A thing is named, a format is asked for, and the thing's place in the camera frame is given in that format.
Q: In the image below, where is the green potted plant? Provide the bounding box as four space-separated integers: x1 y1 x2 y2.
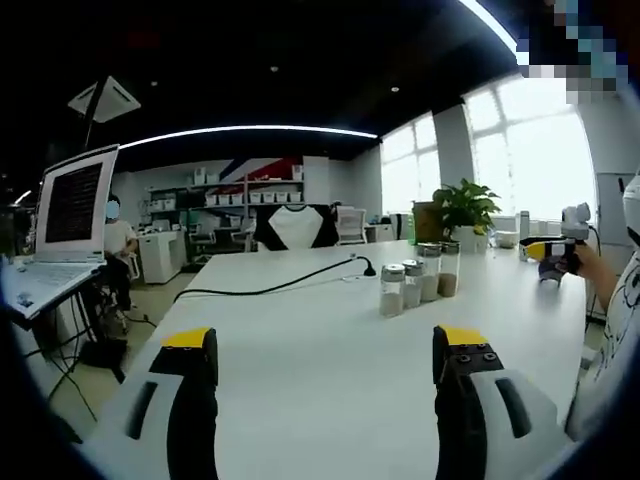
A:
431 178 503 241

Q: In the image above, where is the short seasoning bottle white powder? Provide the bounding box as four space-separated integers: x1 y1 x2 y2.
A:
402 258 426 310

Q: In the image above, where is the storage shelf with white boxes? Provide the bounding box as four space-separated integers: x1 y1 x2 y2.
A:
143 164 307 236

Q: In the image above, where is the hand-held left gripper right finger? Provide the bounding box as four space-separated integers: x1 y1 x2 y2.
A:
432 324 566 480

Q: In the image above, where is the white plant pot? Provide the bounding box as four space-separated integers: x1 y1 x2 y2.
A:
451 224 490 255

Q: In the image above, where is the white office chair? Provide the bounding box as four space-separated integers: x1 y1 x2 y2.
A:
336 205 369 246

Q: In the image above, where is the chair with black white shirt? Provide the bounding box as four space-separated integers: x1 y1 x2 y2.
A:
251 202 342 252

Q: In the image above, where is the white cabinet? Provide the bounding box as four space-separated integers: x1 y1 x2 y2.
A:
136 230 182 286

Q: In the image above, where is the white laptop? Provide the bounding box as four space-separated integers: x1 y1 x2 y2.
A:
0 143 122 321

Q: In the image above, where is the person's right hand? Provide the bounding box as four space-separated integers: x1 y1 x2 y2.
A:
538 243 585 284

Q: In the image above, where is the ceiling light strip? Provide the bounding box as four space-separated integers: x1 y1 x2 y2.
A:
118 124 379 150

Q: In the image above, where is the tall seasoning bottle white powder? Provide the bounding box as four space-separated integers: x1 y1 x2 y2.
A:
417 242 444 303

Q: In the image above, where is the person's white face mask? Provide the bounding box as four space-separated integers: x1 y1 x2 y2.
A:
621 172 640 241

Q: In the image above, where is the brown box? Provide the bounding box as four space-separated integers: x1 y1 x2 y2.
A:
411 200 444 247

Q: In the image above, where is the ceiling air conditioner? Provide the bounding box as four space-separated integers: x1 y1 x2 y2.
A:
67 75 143 124

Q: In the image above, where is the tall seasoning bottle brown powder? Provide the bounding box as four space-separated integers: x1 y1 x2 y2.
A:
438 241 461 299

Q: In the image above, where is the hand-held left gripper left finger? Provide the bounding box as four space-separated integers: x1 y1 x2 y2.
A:
91 327 219 480

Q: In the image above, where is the black table cable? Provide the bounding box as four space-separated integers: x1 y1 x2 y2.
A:
172 254 375 304

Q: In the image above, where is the black laptop stand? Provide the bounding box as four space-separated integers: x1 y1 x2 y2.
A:
9 267 132 386

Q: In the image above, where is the person's white printed shirt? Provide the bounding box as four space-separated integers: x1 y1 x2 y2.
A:
563 257 640 444

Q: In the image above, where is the short seasoning bottle brown powder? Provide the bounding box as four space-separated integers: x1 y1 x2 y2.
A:
379 263 407 319

